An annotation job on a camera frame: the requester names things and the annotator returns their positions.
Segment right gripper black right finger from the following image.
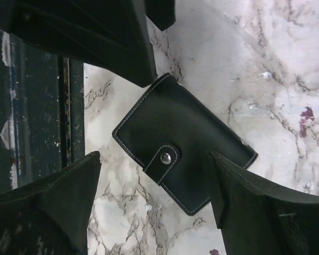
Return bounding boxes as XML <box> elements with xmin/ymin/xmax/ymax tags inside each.
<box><xmin>209</xmin><ymin>151</ymin><xmax>319</xmax><ymax>254</ymax></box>

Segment black mounting base rail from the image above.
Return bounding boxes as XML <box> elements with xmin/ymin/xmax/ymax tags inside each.
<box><xmin>0</xmin><ymin>30</ymin><xmax>85</xmax><ymax>193</ymax></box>

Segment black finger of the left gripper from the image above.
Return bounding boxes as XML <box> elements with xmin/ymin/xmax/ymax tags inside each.
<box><xmin>0</xmin><ymin>0</ymin><xmax>156</xmax><ymax>87</ymax></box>
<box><xmin>145</xmin><ymin>0</ymin><xmax>175</xmax><ymax>31</ymax></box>

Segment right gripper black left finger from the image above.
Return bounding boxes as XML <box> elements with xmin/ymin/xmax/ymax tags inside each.
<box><xmin>0</xmin><ymin>151</ymin><xmax>100</xmax><ymax>254</ymax></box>

